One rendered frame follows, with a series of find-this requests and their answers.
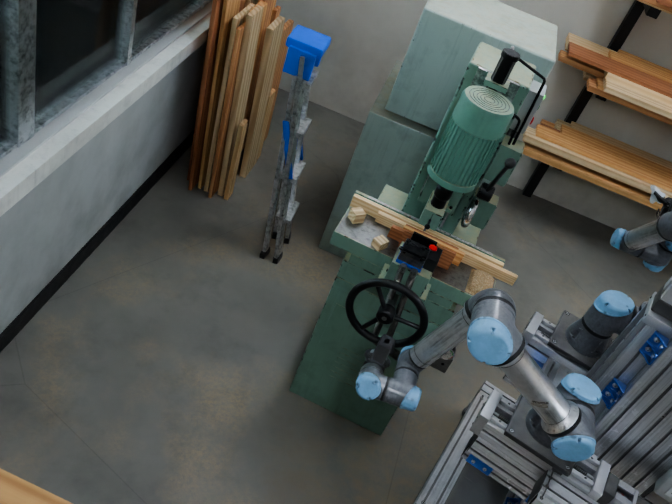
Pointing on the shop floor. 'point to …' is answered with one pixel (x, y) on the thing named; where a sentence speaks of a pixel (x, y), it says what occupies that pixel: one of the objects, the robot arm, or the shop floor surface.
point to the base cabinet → (347, 358)
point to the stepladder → (293, 132)
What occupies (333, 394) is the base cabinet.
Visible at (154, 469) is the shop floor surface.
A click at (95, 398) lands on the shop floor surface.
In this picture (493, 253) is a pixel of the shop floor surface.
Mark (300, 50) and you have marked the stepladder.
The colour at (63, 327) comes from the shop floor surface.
